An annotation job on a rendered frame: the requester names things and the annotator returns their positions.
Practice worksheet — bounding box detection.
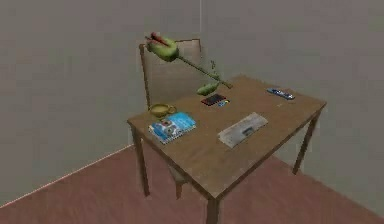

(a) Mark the green flytrap house plant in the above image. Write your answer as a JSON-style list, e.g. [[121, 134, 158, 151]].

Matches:
[[144, 31, 234, 97]]

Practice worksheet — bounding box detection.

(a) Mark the blue spiral notebook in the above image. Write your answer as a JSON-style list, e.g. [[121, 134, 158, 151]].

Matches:
[[148, 111, 197, 145]]

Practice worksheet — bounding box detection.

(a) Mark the blue remote control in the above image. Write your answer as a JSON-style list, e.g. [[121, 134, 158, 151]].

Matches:
[[266, 87, 296, 101]]

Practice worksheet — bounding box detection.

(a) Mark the beige wooden chair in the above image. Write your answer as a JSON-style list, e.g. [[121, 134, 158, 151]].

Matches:
[[138, 38, 203, 200]]

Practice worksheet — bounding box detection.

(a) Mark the yellow cup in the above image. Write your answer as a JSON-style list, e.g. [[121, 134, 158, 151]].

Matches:
[[148, 103, 177, 118]]

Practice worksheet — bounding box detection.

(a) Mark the brown wooden table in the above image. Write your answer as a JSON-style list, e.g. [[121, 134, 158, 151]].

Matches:
[[126, 75, 328, 224]]

